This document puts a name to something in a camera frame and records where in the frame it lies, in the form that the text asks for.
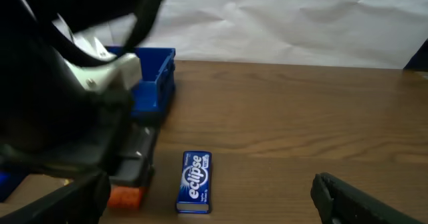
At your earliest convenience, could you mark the black cable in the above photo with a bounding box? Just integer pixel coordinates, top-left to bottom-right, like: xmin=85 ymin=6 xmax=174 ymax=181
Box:
xmin=43 ymin=0 xmax=170 ymax=68

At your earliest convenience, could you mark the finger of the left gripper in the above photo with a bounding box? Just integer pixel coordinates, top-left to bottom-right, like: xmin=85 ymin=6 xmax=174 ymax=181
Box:
xmin=108 ymin=125 xmax=160 ymax=189

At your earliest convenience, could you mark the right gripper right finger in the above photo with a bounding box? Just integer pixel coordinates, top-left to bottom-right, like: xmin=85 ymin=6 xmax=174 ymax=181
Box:
xmin=310 ymin=172 xmax=428 ymax=224

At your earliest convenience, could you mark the orange candy box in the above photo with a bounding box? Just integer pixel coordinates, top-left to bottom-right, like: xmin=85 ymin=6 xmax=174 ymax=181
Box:
xmin=106 ymin=185 xmax=147 ymax=211

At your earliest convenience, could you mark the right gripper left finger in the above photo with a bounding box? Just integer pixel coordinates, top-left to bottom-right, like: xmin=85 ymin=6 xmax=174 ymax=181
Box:
xmin=0 ymin=173 xmax=112 ymax=224

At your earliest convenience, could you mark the blue tray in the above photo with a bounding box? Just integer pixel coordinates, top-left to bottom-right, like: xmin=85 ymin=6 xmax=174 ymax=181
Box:
xmin=105 ymin=45 xmax=177 ymax=120

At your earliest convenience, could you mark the blue candy pack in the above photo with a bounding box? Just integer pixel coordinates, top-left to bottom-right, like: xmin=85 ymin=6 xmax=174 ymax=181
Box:
xmin=175 ymin=150 xmax=213 ymax=215

